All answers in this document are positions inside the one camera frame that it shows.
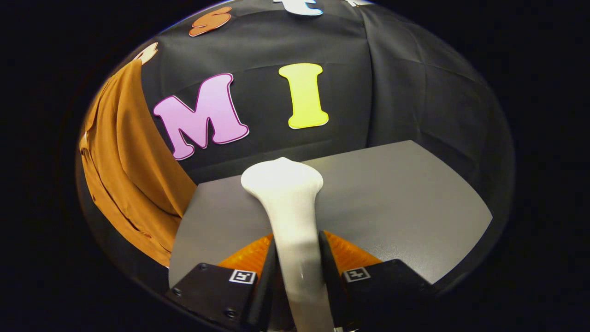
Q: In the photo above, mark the white garment steamer head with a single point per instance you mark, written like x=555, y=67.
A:
x=290, y=207

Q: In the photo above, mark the black backdrop cloth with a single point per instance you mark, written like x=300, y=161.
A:
x=405, y=92

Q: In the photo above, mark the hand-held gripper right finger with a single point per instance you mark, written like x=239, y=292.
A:
x=382, y=290

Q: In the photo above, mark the grey cabinet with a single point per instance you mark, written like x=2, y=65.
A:
x=392, y=198

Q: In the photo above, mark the brown button-up shirt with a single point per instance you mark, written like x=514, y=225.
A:
x=133, y=175

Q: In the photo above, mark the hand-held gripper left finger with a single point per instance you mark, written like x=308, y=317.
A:
x=216, y=290

